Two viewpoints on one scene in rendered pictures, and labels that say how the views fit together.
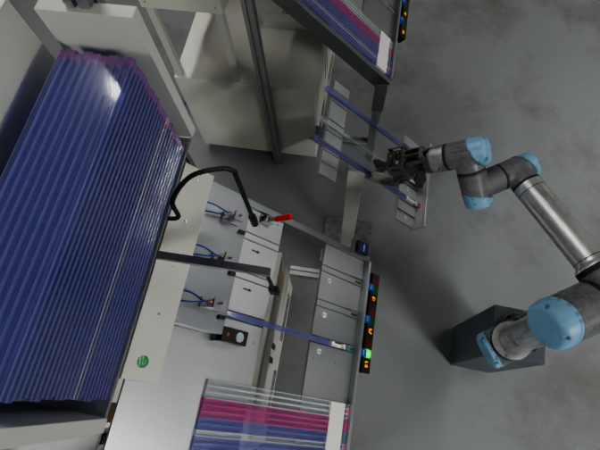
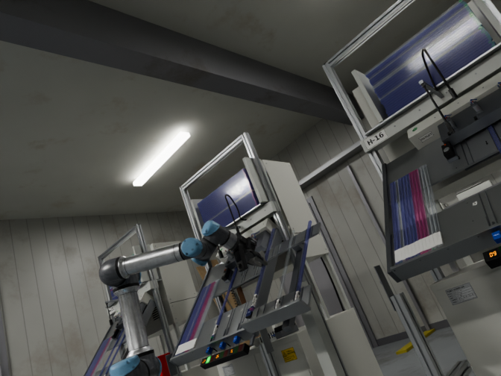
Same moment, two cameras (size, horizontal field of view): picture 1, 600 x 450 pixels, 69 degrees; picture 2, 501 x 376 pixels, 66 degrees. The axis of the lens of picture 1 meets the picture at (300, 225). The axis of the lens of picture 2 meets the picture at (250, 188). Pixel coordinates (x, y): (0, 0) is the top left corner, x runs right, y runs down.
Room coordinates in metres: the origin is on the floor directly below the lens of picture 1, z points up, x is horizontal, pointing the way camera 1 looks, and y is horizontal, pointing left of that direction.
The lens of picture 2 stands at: (1.33, -1.96, 0.70)
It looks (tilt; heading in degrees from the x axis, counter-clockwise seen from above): 19 degrees up; 110
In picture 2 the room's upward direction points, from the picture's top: 21 degrees counter-clockwise
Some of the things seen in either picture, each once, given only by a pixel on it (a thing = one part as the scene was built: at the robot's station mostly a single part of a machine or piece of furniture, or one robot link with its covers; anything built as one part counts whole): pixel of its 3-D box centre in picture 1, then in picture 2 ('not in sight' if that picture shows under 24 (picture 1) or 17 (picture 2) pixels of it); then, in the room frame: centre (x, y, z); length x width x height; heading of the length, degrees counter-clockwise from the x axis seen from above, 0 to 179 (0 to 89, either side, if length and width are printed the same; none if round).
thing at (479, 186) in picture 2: not in sight; (476, 190); (1.91, 2.41, 1.17); 0.35 x 0.33 x 0.09; 161
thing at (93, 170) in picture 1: (85, 231); (231, 204); (0.30, 0.36, 1.52); 0.51 x 0.13 x 0.27; 163
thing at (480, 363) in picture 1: (491, 342); not in sight; (0.12, -0.72, 0.27); 0.18 x 0.18 x 0.55; 71
